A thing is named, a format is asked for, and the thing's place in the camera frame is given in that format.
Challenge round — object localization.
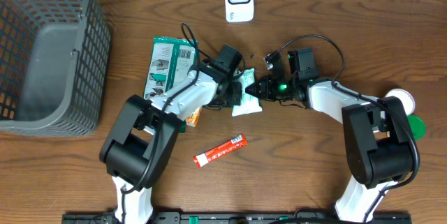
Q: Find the mint green wipes pack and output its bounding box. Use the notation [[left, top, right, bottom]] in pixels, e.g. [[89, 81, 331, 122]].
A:
[[232, 68, 263, 117]]

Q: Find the orange Kleenex tissue pack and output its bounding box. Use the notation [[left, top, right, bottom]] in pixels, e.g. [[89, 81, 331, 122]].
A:
[[186, 107, 202, 127]]

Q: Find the green white 3M package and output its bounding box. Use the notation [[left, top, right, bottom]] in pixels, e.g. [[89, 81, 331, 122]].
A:
[[142, 36, 199, 134]]

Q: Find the red snack bar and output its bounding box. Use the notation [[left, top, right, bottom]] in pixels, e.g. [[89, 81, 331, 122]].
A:
[[193, 134, 248, 168]]

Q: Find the white blue label jar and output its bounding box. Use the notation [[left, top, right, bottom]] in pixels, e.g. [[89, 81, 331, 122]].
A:
[[386, 89, 416, 116]]

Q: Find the green lid jar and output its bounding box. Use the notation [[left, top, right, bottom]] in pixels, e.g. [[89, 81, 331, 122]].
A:
[[407, 115, 427, 140]]

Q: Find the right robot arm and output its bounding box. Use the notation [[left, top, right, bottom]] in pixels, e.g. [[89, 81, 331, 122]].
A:
[[245, 48, 420, 223]]

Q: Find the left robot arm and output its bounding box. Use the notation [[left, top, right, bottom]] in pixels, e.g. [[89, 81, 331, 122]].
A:
[[99, 45, 243, 223]]

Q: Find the grey plastic mesh basket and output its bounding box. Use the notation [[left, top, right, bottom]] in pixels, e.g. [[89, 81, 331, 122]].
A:
[[1, 0, 111, 137]]

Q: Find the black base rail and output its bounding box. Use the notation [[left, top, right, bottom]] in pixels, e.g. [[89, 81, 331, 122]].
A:
[[61, 210, 413, 224]]

